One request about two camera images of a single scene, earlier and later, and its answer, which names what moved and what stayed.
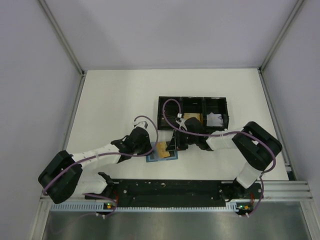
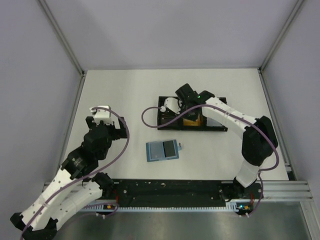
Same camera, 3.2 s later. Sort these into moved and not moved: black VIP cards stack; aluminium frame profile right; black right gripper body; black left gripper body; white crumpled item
Moved: black right gripper body; black left gripper body
Not moved: aluminium frame profile right; white crumpled item; black VIP cards stack
